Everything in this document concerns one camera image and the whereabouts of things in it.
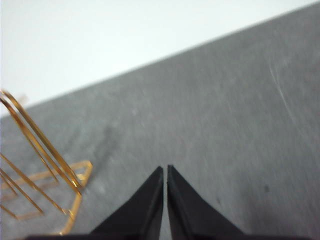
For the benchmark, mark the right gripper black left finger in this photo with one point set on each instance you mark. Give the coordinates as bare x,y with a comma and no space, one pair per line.
140,215

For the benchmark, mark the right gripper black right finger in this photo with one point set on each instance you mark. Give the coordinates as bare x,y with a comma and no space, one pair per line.
192,217

